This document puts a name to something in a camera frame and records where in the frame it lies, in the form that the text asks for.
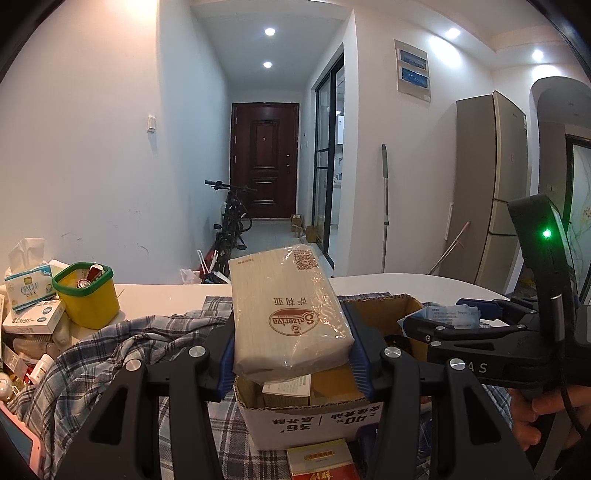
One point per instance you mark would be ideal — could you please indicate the red wrapper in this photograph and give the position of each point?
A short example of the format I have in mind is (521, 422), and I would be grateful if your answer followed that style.
(95, 272)

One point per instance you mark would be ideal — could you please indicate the blue white tissue pack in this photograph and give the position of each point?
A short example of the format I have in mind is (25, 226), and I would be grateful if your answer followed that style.
(27, 286)

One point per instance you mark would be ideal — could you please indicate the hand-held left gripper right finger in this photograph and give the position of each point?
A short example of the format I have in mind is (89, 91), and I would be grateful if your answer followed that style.
(359, 346)

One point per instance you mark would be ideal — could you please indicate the patterned glass inner door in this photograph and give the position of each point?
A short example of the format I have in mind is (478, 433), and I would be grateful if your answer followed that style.
(581, 207)

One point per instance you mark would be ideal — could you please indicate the light blue packet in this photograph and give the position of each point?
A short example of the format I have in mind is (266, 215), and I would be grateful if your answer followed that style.
(443, 316)

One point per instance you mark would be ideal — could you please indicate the white blue flat box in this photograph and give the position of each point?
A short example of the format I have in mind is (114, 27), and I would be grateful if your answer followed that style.
(32, 318)

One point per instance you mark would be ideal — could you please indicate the red white cigarette box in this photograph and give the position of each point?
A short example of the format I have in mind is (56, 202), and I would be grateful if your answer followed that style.
(323, 454)

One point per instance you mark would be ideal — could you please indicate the white round jar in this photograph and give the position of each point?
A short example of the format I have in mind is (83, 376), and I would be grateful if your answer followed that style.
(3, 387)

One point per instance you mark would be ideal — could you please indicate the beige refrigerator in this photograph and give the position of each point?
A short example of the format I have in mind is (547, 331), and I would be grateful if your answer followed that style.
(489, 184)

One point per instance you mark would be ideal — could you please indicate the white light switch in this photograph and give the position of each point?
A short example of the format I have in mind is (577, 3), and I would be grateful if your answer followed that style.
(151, 123)

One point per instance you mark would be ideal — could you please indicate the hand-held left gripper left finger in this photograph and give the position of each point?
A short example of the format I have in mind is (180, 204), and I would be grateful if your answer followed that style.
(226, 369)

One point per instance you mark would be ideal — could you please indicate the black bicycle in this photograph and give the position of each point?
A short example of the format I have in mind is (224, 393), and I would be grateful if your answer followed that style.
(231, 226)

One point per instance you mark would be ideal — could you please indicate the blue plaid cloth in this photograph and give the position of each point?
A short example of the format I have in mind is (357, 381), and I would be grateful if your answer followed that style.
(92, 369)

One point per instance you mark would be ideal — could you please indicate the black framed glass sliding door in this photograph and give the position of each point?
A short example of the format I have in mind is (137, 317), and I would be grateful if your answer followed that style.
(325, 161)

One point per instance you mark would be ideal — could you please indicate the yellow bin with green rim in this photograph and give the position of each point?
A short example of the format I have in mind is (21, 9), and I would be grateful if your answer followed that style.
(92, 304)

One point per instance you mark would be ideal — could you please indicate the leaning wooden stick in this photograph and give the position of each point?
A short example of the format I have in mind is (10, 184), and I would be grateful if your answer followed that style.
(450, 247)

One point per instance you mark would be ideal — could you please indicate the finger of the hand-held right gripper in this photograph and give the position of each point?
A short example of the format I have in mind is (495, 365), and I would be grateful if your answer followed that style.
(503, 309)
(443, 334)

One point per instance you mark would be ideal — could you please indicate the white plastic bag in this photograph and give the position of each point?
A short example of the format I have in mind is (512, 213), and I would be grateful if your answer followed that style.
(190, 276)

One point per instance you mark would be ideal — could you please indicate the wall electrical panel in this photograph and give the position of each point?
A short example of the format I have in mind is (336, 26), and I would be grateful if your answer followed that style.
(412, 69)

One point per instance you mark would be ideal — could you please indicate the dark brown entrance door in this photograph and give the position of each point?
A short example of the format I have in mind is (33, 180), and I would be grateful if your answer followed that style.
(265, 161)

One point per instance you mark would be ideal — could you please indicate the drink can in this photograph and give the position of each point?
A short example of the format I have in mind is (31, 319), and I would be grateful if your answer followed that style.
(84, 283)

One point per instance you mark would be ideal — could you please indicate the pink cased tablet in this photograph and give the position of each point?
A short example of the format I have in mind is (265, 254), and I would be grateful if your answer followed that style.
(18, 443)

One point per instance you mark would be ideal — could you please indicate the beige tissue pack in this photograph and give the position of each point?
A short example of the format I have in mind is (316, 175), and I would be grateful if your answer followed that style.
(286, 314)

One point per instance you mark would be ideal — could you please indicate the person's right hand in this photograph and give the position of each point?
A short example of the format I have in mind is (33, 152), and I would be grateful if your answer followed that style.
(526, 415)

